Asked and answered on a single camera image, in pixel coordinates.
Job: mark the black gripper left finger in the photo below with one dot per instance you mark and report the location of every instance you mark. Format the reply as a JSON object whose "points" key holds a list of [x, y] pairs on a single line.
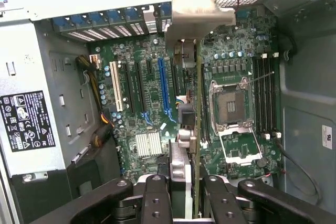
{"points": [[155, 200]]}

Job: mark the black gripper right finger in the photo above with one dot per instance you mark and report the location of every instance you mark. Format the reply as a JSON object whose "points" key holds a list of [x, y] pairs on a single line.
{"points": [[223, 203]]}

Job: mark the black RAM slot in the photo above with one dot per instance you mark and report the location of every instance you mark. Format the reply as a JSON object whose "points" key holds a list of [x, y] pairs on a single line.
{"points": [[262, 98], [273, 98], [208, 119], [256, 98], [267, 98]]}

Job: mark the long black expansion slot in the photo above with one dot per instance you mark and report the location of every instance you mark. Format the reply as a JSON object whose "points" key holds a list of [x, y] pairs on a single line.
{"points": [[175, 74], [140, 87], [129, 87]]}

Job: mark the blue expansion slot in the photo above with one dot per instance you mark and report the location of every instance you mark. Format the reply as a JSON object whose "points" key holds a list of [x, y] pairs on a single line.
{"points": [[164, 85]]}

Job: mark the white expansion slot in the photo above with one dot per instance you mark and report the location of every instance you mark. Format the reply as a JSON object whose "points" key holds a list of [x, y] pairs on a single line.
{"points": [[116, 87]]}

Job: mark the short black expansion slot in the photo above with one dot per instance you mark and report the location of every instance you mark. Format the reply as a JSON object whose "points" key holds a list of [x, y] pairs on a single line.
{"points": [[149, 67]]}

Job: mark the blue slot retainer clip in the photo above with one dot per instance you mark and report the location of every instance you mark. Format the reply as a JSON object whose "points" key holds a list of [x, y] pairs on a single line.
{"points": [[63, 22], [78, 19], [115, 15], [165, 9], [132, 12], [97, 17]]}

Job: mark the silver chipset heatsink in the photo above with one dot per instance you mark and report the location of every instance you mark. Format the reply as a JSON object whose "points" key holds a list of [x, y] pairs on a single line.
{"points": [[148, 144]]}

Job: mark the metal socket cover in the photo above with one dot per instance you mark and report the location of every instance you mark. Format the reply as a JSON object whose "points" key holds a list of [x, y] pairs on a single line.
{"points": [[240, 145]]}

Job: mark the CPU socket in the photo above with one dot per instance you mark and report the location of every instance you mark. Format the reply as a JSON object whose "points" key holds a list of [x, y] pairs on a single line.
{"points": [[231, 103]]}

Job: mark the black plastic shroud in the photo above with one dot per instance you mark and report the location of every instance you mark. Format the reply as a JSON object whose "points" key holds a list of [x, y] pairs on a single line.
{"points": [[39, 195]]}

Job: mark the grey power supply unit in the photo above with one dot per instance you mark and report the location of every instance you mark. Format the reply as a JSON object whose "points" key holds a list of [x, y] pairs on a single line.
{"points": [[65, 103]]}

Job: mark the thin metal locking lever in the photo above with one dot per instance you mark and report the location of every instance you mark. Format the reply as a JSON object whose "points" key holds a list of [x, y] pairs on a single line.
{"points": [[262, 76]]}

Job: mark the open black PC case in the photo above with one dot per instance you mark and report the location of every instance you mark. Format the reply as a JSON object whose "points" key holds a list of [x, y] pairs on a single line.
{"points": [[307, 90]]}

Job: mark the green motherboard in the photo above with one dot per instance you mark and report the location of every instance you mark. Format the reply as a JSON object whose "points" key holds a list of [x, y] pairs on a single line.
{"points": [[231, 40]]}

